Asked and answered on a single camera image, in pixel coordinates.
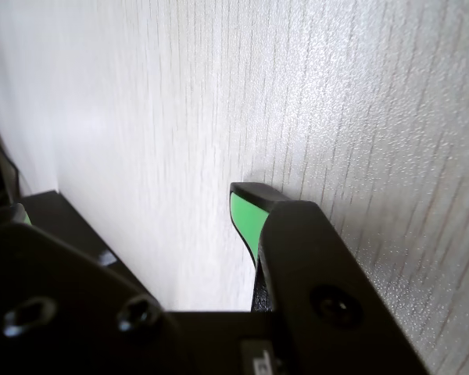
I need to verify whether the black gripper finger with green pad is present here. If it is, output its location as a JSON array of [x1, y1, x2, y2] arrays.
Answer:
[[0, 202, 204, 375], [228, 180, 435, 375]]

